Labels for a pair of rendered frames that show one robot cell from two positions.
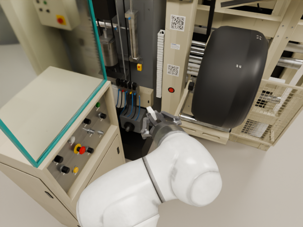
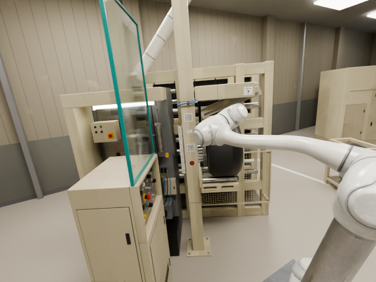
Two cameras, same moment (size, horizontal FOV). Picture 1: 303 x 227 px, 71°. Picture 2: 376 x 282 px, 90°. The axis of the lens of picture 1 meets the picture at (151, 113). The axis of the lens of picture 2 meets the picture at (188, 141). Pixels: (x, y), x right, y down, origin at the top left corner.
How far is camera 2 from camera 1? 0.77 m
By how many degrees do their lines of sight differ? 37
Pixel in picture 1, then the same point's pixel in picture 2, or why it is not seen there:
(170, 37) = (186, 126)
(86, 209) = (201, 126)
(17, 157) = (116, 186)
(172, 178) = (229, 111)
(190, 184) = (236, 106)
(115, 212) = (214, 122)
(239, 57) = not seen: hidden behind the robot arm
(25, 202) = not seen: outside the picture
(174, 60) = (190, 140)
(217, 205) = (256, 264)
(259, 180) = (275, 235)
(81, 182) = (150, 229)
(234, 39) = not seen: hidden behind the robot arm
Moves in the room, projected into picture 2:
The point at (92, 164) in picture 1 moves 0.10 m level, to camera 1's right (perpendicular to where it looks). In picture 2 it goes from (153, 217) to (167, 214)
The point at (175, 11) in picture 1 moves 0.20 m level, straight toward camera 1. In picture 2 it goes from (186, 111) to (191, 113)
